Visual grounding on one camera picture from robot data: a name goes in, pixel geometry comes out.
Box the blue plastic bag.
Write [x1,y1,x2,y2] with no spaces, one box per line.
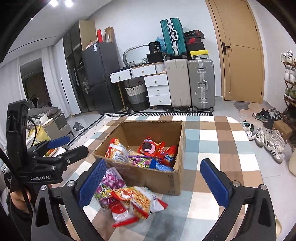
[155,36,166,53]

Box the black storage box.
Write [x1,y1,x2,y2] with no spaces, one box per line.
[146,52,165,64]

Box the blue cookie packet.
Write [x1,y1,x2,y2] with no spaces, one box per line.
[149,160,174,172]

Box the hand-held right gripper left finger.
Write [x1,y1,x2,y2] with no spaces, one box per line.
[31,158,109,241]

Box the white noodle packet bottom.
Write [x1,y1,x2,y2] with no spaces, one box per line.
[111,186,168,220]

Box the dark glass wardrobe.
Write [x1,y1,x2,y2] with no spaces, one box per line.
[62,19,98,114]

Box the shoe rack with shoes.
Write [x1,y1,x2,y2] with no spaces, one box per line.
[281,49,296,103]

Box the red cookie packet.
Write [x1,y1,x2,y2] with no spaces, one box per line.
[137,136,166,156]

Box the folded brown cardboard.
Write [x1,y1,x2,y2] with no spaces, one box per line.
[104,26,116,43]

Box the red blue snack packet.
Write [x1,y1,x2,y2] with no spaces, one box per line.
[160,145,179,168]

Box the person's left forearm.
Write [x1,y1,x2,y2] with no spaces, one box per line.
[6,205,33,241]

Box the beige suitcase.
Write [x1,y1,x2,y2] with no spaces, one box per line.
[164,58,192,111]

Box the group of loose sneakers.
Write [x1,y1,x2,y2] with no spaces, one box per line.
[240,108,287,164]

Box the orange noodle snack packet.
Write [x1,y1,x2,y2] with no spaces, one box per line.
[105,137,130,164]

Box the white drawer desk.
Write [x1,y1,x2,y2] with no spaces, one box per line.
[109,63,172,109]

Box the silver suitcase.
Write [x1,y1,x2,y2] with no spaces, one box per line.
[187,58,216,112]

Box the grey bedding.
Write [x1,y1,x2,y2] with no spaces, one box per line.
[26,102,65,119]

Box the grey slipper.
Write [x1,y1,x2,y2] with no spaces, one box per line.
[72,121,85,133]

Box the person's left hand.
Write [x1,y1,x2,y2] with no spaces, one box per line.
[9,188,32,210]

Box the oval chrome mirror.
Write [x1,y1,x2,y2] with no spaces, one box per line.
[122,45,151,67]

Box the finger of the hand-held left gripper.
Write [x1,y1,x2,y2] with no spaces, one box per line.
[26,136,70,155]
[44,145,90,171]

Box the black foil bag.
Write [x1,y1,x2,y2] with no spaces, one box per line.
[148,41,164,54]

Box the dark grey refrigerator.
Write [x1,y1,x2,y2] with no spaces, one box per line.
[81,41,124,115]

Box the cardboard box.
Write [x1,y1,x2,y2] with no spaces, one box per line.
[92,120,186,196]

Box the small brown carton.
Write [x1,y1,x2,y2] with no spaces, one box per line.
[272,120,293,141]

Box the yellow bag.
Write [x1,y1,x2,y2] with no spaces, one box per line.
[29,126,50,144]

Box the wooden shoe rack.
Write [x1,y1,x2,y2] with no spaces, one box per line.
[281,50,296,131]

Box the teal suitcase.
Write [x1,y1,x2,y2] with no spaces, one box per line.
[160,17,188,58]

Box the purple candy packet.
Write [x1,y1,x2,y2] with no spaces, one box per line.
[126,154,158,168]
[95,168,128,209]

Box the wooden door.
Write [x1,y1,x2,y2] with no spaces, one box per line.
[205,0,265,104]

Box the white hat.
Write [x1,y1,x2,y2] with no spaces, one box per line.
[39,115,55,127]

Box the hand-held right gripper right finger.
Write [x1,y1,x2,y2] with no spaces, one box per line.
[200,159,278,241]

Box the grey storage box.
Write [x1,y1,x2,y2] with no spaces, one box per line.
[43,113,75,140]

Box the black cable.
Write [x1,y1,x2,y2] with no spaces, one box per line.
[0,118,38,216]

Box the woven laundry basket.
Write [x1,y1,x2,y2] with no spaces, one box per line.
[125,81,149,112]

